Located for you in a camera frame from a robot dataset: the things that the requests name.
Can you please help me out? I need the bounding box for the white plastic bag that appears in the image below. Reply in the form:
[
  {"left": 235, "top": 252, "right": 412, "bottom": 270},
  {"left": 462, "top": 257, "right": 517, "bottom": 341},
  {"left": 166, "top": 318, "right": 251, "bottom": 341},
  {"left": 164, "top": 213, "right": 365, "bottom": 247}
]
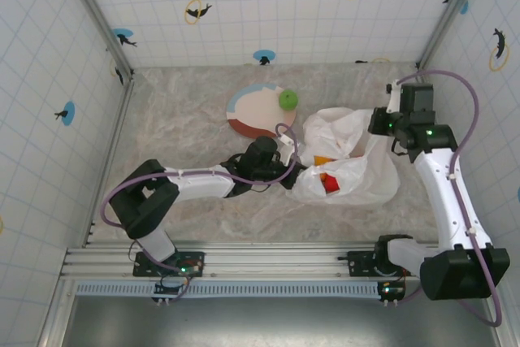
[{"left": 285, "top": 106, "right": 401, "bottom": 206}]

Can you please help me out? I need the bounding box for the round plate blue brown rim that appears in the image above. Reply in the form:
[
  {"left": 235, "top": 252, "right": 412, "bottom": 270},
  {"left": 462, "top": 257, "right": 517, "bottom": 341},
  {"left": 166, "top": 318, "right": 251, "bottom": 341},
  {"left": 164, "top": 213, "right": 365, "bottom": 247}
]
[{"left": 225, "top": 82, "right": 300, "bottom": 140}]

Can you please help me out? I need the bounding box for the round green apple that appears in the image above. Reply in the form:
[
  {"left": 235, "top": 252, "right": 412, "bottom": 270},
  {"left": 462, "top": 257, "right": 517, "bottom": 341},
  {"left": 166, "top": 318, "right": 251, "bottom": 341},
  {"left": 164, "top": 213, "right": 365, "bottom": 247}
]
[{"left": 278, "top": 89, "right": 300, "bottom": 111}]

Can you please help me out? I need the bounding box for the grey metal sheet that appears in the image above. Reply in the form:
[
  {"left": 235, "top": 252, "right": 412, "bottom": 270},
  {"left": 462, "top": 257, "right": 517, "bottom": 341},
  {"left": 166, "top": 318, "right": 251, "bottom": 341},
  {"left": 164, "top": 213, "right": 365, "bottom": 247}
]
[{"left": 67, "top": 296, "right": 499, "bottom": 347}]

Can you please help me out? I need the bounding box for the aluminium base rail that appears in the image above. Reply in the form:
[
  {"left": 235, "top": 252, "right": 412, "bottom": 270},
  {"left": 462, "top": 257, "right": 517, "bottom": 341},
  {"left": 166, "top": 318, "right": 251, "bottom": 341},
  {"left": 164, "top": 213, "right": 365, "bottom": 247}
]
[{"left": 60, "top": 241, "right": 505, "bottom": 281}]

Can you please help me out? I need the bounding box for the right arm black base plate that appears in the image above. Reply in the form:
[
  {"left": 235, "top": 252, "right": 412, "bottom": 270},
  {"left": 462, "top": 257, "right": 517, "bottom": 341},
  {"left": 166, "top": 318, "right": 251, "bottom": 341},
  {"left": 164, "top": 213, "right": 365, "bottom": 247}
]
[{"left": 347, "top": 249, "right": 423, "bottom": 279}]

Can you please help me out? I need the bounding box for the white slotted cable duct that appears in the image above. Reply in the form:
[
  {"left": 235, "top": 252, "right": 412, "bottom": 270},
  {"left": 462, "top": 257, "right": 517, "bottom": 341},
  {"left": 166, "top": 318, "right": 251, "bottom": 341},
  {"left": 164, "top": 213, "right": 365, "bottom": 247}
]
[{"left": 75, "top": 280, "right": 407, "bottom": 297}]

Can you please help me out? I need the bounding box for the aluminium frame post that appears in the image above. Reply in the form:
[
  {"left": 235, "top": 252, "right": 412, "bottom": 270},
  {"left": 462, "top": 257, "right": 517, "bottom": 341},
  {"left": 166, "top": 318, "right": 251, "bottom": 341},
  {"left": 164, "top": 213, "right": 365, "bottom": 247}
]
[
  {"left": 58, "top": 0, "right": 135, "bottom": 78},
  {"left": 416, "top": 0, "right": 487, "bottom": 70}
]

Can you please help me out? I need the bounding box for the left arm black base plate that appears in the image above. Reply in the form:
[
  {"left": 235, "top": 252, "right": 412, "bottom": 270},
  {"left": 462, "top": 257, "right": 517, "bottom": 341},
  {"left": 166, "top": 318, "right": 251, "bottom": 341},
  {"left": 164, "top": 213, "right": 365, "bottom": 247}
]
[{"left": 132, "top": 249, "right": 206, "bottom": 279}]

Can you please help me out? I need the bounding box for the small dolphin ring sticker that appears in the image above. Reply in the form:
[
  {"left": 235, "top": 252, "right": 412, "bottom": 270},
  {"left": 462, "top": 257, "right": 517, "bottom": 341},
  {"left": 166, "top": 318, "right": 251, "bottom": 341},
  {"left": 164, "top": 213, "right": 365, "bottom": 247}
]
[{"left": 184, "top": 0, "right": 214, "bottom": 25}]

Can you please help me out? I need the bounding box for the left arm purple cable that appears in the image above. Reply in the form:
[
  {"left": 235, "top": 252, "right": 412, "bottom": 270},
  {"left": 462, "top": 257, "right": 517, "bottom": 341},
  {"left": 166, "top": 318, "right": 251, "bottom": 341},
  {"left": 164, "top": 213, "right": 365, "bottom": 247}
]
[{"left": 100, "top": 123, "right": 301, "bottom": 303}]

